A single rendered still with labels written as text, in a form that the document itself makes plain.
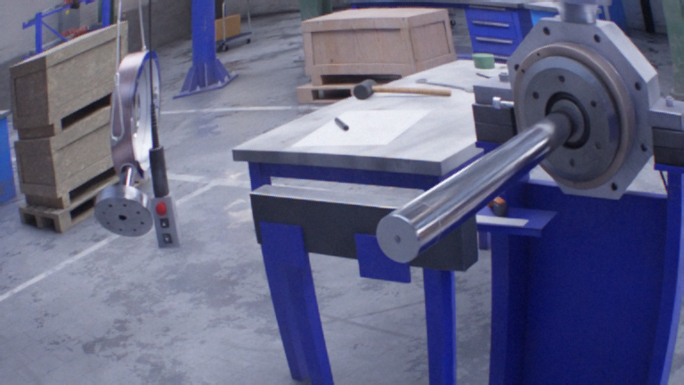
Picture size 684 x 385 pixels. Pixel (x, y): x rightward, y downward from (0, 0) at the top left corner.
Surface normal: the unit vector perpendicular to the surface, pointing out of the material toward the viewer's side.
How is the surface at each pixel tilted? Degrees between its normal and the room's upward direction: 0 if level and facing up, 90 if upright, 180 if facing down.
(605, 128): 90
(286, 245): 90
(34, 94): 90
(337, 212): 90
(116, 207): 131
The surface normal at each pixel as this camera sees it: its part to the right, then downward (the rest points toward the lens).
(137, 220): 0.01, 0.85
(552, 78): -0.57, 0.31
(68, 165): 0.86, 0.06
